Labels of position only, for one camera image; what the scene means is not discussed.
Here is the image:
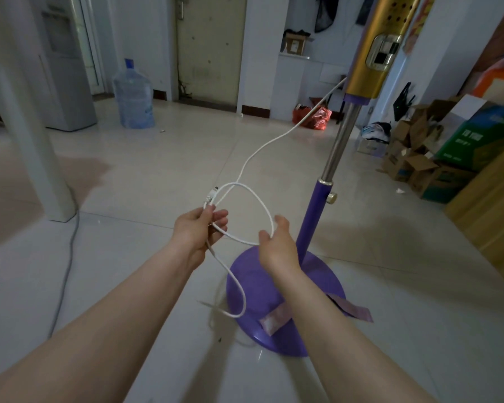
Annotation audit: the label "person's left hand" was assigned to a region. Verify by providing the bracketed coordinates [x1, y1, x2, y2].
[172, 204, 229, 271]

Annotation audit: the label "person's right hand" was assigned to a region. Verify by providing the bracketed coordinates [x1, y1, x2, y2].
[258, 215, 301, 273]

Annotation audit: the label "white power cable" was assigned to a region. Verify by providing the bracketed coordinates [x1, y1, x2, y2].
[204, 77, 347, 319]

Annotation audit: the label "person's right forearm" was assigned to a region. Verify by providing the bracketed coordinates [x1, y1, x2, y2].
[270, 264, 439, 403]

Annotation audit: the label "person's left forearm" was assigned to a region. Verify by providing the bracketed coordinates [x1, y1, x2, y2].
[0, 257, 199, 403]

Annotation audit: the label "pink tape strip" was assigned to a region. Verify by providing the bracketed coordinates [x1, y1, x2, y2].
[259, 304, 293, 336]
[327, 293, 374, 323]

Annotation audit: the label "red plastic bag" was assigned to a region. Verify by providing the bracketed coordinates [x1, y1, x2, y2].
[292, 104, 333, 131]

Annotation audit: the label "white box with bag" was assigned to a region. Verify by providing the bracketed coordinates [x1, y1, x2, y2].
[356, 121, 392, 158]

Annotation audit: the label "blue water jug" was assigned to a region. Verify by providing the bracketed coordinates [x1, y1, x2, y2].
[112, 58, 156, 130]

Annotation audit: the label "pile of open cardboard boxes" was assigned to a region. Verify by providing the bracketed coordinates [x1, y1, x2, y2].
[380, 94, 480, 204]

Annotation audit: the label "white shelf cabinet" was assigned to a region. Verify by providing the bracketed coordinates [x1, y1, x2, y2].
[272, 52, 350, 122]

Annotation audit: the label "beige door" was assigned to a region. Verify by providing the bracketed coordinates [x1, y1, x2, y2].
[175, 0, 248, 109]

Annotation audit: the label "black folded stand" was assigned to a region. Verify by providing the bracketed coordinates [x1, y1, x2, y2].
[392, 81, 417, 122]

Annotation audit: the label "small open cardboard box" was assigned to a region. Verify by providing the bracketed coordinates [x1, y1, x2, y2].
[282, 30, 314, 55]

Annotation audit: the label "white table leg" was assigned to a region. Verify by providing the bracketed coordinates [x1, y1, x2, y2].
[0, 0, 77, 223]

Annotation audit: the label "white water dispenser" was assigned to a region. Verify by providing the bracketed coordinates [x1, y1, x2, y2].
[29, 0, 98, 132]

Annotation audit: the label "wooden cabinet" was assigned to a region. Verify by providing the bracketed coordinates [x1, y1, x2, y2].
[444, 135, 504, 295]

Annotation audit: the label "green and blue printed carton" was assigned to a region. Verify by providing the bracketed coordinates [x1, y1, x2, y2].
[434, 101, 504, 173]

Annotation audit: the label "black hanging garment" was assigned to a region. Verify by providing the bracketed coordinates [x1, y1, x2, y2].
[314, 0, 340, 33]

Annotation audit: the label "dark hanging garment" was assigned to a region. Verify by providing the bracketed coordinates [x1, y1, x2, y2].
[356, 0, 377, 26]

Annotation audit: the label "orange and white carton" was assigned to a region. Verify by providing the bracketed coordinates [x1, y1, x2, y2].
[472, 49, 504, 102]

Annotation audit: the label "purple and gold pedestal fan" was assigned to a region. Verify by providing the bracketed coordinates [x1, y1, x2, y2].
[225, 0, 423, 358]

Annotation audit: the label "grey floor cable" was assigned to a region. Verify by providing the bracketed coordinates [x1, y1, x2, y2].
[46, 185, 81, 339]

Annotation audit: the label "colourful wall poster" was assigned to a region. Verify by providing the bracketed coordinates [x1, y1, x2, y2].
[402, 0, 438, 56]

